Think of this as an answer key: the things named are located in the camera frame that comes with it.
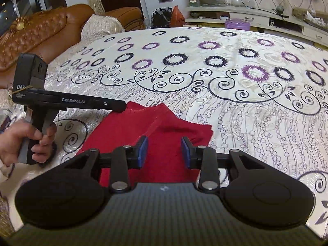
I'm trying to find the black bag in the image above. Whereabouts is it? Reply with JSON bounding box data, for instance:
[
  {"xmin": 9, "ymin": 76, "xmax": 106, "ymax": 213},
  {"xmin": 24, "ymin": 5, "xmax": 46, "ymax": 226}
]
[{"xmin": 151, "ymin": 8, "xmax": 173, "ymax": 29}]

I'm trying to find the tea tray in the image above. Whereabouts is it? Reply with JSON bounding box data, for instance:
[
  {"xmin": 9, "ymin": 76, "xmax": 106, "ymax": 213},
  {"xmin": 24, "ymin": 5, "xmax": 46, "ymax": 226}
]
[{"xmin": 292, "ymin": 8, "xmax": 328, "ymax": 28}]

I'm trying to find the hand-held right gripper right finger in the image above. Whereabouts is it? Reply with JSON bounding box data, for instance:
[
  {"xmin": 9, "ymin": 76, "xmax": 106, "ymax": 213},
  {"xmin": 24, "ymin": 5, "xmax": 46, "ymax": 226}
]
[{"xmin": 181, "ymin": 136, "xmax": 265, "ymax": 192}]

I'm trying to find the cream fluffy pillow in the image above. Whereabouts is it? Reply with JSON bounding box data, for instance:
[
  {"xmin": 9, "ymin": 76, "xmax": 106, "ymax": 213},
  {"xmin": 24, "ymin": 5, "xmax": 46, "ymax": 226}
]
[{"xmin": 81, "ymin": 14, "xmax": 126, "ymax": 42}]

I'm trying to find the black smartphone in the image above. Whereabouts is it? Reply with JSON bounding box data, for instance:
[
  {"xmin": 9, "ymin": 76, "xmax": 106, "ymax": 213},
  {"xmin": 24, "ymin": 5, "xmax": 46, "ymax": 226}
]
[{"xmin": 0, "ymin": 115, "xmax": 12, "ymax": 134}]

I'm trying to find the orange plastic bag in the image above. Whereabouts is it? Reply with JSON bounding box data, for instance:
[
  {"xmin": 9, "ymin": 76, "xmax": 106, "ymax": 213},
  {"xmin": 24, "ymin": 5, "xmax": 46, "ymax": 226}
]
[{"xmin": 170, "ymin": 5, "xmax": 185, "ymax": 27}]

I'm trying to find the red long-sleeve top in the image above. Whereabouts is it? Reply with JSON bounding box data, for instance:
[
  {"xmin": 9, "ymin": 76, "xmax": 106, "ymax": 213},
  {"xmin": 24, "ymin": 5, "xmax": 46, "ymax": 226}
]
[{"xmin": 77, "ymin": 101, "xmax": 214, "ymax": 188}]

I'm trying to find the brown leather sofa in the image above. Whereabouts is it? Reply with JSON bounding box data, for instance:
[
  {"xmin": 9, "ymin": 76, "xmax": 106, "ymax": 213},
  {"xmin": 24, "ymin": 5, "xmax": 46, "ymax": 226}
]
[{"xmin": 0, "ymin": 4, "xmax": 143, "ymax": 90}]

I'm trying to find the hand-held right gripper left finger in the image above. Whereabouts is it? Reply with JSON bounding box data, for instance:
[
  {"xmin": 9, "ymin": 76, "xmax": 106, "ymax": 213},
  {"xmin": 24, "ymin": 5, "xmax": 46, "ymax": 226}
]
[{"xmin": 64, "ymin": 135, "xmax": 149, "ymax": 194}]

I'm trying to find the white TV cabinet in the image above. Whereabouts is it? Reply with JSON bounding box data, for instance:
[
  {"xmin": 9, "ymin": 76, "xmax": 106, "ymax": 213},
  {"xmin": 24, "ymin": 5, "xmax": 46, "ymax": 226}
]
[{"xmin": 183, "ymin": 5, "xmax": 328, "ymax": 41}]

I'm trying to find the printed bedspread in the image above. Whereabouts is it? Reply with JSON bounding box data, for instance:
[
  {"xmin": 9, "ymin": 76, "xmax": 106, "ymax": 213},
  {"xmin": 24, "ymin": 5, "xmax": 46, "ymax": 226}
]
[{"xmin": 0, "ymin": 27, "xmax": 328, "ymax": 236}]

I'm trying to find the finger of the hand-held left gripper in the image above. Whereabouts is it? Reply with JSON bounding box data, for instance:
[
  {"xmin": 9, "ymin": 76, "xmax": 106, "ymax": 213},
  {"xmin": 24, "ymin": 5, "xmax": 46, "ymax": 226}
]
[{"xmin": 88, "ymin": 97, "xmax": 128, "ymax": 113}]

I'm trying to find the glass tray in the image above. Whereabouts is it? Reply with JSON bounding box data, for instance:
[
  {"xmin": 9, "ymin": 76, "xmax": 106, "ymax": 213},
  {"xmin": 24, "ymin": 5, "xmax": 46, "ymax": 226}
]
[{"xmin": 199, "ymin": 0, "xmax": 226, "ymax": 7}]

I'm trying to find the dark window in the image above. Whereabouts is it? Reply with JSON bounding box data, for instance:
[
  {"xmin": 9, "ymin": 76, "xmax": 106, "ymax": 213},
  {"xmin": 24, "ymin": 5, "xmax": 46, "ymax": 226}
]
[{"xmin": 0, "ymin": 0, "xmax": 41, "ymax": 35}]

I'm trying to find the purple plastic stool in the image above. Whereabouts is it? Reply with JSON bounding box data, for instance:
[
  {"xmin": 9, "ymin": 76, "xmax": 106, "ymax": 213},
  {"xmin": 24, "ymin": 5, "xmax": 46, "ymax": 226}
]
[{"xmin": 225, "ymin": 18, "xmax": 251, "ymax": 31}]

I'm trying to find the person's left hand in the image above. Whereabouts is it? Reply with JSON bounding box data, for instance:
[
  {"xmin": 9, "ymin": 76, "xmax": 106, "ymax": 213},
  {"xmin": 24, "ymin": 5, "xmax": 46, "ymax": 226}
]
[{"xmin": 0, "ymin": 120, "xmax": 58, "ymax": 166}]

